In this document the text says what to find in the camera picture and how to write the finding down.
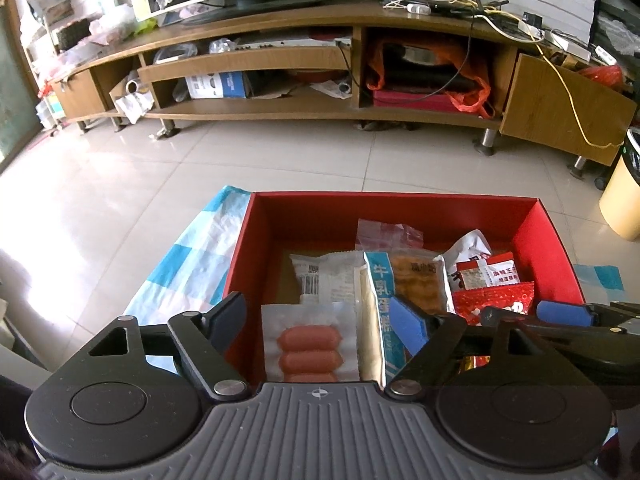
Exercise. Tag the blue and white carton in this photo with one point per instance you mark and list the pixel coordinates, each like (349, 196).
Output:
(230, 85)

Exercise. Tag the wooden TV stand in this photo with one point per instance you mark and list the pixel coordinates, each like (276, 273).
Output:
(280, 20)

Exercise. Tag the metal pan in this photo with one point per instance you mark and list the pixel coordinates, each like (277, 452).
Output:
(425, 55)

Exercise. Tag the red cardboard box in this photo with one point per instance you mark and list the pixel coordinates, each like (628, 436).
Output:
(400, 210)

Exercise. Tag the white and red snack pouch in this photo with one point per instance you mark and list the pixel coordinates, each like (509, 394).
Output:
(470, 247)

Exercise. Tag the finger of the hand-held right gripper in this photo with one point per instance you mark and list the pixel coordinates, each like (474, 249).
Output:
(492, 316)
(565, 312)

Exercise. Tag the white media player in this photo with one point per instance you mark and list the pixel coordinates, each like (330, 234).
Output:
(290, 45)

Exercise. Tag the black storage rack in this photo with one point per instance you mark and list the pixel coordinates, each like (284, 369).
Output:
(617, 20)

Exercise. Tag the small red white packet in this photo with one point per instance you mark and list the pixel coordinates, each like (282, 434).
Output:
(492, 272)

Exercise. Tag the yellow trash bin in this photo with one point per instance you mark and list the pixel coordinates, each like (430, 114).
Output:
(620, 200)

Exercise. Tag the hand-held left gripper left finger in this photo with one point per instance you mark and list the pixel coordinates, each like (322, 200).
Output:
(230, 320)

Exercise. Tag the white paper bag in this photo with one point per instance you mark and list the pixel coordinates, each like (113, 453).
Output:
(132, 107)

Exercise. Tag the flat red box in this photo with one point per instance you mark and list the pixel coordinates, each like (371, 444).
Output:
(415, 99)

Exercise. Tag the clear sausage packet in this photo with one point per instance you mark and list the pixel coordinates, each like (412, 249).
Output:
(305, 340)

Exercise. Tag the white bread packet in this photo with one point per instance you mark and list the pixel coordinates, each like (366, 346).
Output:
(325, 275)

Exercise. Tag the dark woven basket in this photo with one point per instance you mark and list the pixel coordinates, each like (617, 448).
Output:
(72, 35)

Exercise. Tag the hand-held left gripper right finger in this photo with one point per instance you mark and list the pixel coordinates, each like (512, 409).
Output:
(407, 325)

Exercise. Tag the white set-top box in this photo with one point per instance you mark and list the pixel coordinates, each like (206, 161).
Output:
(570, 44)

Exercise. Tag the blue white cake packet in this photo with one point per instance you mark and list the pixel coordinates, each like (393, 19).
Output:
(415, 280)

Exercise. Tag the orange plastic bag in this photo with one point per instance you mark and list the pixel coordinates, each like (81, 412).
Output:
(470, 100)

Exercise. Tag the red plastic bag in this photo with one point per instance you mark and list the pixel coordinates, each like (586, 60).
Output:
(602, 76)

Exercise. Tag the white power adapter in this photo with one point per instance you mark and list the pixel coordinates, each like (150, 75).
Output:
(419, 8)

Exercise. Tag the clear pink snack bag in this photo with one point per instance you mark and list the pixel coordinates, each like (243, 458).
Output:
(385, 235)

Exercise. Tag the shiny red snack packet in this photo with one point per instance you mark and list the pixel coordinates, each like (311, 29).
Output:
(500, 300)

